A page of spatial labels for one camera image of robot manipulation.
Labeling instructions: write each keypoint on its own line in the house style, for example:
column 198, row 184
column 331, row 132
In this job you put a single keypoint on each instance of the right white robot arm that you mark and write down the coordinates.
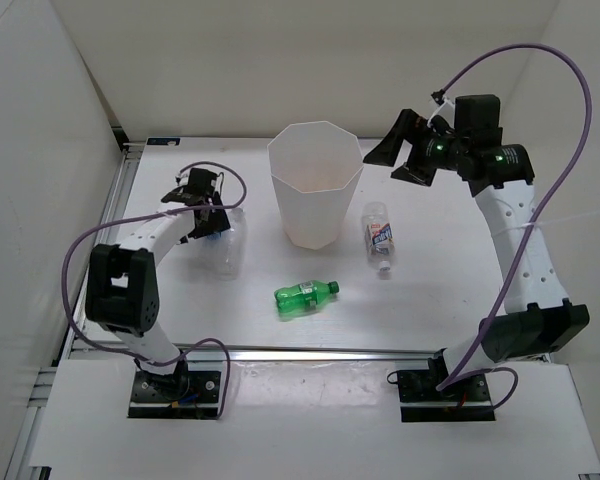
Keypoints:
column 533, row 314

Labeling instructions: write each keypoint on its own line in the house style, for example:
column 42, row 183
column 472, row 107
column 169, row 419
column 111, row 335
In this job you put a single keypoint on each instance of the white faceted plastic bin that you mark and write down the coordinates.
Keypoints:
column 315, row 168

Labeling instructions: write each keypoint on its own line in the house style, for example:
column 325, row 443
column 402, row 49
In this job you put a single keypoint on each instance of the green plastic bottle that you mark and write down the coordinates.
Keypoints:
column 304, row 297

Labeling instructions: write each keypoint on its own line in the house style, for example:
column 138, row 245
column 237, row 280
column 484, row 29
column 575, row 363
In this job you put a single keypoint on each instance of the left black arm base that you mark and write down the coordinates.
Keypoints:
column 189, row 393

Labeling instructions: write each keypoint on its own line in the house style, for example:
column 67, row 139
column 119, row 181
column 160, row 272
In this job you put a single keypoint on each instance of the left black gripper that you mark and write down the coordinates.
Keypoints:
column 217, row 223

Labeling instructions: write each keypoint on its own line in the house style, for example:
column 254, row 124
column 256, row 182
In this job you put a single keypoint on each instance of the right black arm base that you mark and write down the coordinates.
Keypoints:
column 467, row 400

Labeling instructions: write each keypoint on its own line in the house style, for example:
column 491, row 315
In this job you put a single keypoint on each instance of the clear bottle blue white label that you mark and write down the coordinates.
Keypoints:
column 378, row 237

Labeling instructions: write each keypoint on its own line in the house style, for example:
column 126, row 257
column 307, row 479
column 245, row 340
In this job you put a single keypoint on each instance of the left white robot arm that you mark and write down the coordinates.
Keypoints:
column 122, row 287

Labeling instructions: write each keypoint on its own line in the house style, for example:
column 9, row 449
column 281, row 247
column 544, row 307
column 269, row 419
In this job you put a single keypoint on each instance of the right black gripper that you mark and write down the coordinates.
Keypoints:
column 405, row 127

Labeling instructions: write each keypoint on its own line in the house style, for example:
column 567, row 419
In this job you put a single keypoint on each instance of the clear plastic water bottle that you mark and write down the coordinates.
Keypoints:
column 230, row 253

